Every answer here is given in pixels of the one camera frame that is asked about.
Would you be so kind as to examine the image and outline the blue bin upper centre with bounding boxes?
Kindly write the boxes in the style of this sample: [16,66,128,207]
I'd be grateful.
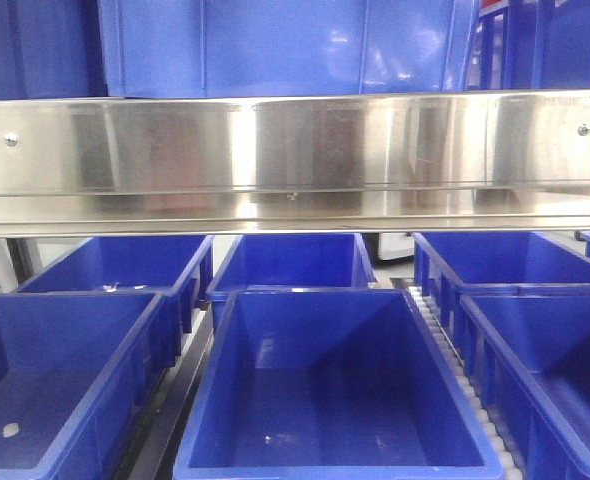
[99,1,480,98]

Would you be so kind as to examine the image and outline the rail bolt left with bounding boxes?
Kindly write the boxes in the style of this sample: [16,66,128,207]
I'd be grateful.
[4,132,19,147]

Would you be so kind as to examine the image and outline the blue bin lower right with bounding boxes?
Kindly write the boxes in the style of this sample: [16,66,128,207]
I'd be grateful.
[460,295,590,479]

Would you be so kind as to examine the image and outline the blue bin rear centre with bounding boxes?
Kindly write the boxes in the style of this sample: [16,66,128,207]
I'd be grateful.
[206,233,376,328]

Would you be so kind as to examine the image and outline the rail bolt right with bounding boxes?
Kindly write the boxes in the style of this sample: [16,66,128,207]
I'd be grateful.
[577,123,590,137]

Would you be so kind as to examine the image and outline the stainless steel shelf rail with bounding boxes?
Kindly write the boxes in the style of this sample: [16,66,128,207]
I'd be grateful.
[0,90,590,237]

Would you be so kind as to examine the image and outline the rail bolt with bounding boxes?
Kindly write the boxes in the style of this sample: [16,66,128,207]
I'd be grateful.
[577,123,590,137]
[4,132,19,147]

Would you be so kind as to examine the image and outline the blue bin upper left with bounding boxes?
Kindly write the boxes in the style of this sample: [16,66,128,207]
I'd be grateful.
[0,1,107,100]

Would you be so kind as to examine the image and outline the blue bin lower left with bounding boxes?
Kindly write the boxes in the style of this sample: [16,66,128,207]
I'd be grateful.
[0,292,173,479]

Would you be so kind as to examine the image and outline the blue bin lower centre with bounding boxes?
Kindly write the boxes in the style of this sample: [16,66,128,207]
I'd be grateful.
[173,290,504,479]

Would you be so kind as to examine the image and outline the roller conveyor track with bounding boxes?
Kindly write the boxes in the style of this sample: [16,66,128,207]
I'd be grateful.
[407,285,524,480]

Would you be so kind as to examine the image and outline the blue bin rear left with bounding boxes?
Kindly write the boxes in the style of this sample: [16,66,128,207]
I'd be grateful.
[17,235,214,333]

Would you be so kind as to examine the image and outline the blue bin rear right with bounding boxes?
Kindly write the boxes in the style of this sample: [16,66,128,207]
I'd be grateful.
[413,231,590,349]

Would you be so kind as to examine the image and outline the blue bin upper right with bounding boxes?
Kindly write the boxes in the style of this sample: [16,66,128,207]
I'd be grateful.
[467,0,590,92]

